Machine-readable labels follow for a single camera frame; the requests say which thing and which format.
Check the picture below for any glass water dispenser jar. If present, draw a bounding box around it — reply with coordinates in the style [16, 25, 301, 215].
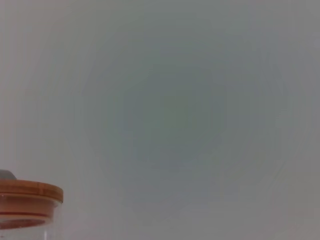
[0, 193, 55, 240]

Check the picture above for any grey lid knob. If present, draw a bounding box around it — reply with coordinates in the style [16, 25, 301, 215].
[0, 169, 18, 181]

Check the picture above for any wooden jar lid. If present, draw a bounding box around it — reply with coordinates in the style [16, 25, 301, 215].
[0, 179, 64, 224]

